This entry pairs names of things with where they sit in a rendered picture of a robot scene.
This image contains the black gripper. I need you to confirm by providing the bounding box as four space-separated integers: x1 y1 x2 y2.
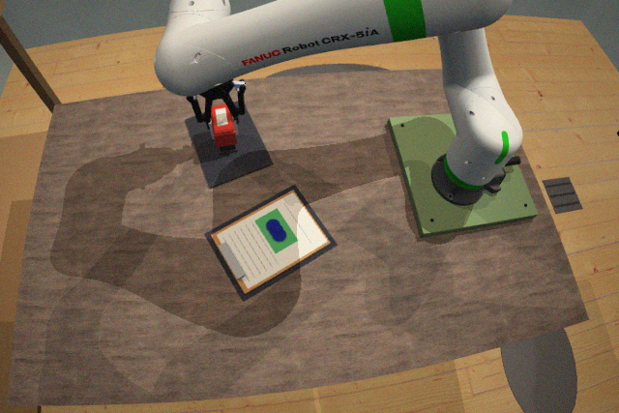
187 79 246 139

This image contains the dark blue oval mark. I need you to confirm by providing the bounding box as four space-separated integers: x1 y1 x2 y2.
269 226 283 237
266 219 280 232
272 230 286 242

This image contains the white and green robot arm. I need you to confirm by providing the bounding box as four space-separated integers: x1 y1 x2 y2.
154 0 522 206

